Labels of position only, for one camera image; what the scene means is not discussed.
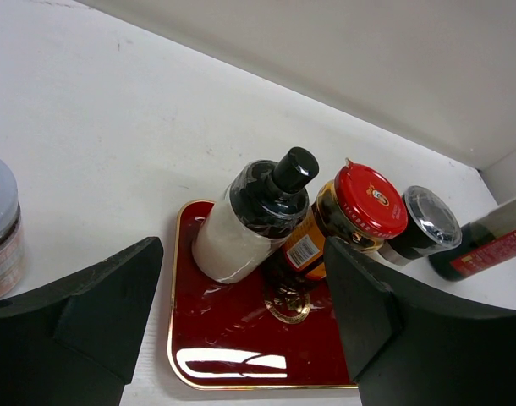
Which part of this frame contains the tall clear bottle black cap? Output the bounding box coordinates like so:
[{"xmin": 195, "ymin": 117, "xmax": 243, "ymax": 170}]
[{"xmin": 428, "ymin": 198, "xmax": 516, "ymax": 282}]

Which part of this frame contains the jar with white pink lid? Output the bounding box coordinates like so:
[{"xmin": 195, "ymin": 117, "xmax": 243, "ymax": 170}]
[{"xmin": 0, "ymin": 159, "xmax": 25, "ymax": 298}]

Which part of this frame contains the white bottle black cap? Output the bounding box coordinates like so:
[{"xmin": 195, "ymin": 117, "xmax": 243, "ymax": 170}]
[{"xmin": 192, "ymin": 146, "xmax": 319, "ymax": 284}]

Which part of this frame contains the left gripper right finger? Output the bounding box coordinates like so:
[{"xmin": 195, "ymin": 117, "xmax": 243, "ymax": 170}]
[{"xmin": 324, "ymin": 237, "xmax": 516, "ymax": 405}]

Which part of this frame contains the jar with dark grey lid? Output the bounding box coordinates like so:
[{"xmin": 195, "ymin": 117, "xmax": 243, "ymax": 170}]
[{"xmin": 377, "ymin": 185, "xmax": 462, "ymax": 266}]

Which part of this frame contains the red lid sauce jar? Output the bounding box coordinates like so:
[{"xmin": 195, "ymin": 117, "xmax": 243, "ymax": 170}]
[{"xmin": 261, "ymin": 157, "xmax": 409, "ymax": 297}]

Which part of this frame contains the red lacquer tray gold emblem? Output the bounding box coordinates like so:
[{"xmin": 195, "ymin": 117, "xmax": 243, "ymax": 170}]
[{"xmin": 167, "ymin": 200, "xmax": 357, "ymax": 390}]

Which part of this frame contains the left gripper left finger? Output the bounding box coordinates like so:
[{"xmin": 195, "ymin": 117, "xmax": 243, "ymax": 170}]
[{"xmin": 0, "ymin": 237, "xmax": 163, "ymax": 405}]

